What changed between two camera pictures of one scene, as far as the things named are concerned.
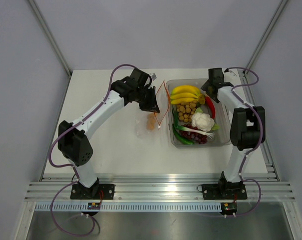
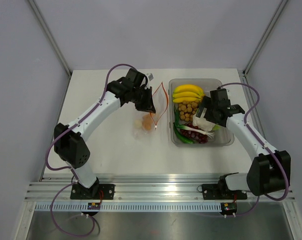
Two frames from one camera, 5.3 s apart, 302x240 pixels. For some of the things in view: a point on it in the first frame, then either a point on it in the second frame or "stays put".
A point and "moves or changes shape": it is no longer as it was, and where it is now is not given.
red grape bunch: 197,137 stays put
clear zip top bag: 148,124 moves or changes shape
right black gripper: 205,87 → 206,102
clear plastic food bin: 194,118 stays put
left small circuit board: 94,205 stays put
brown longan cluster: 185,110 stays put
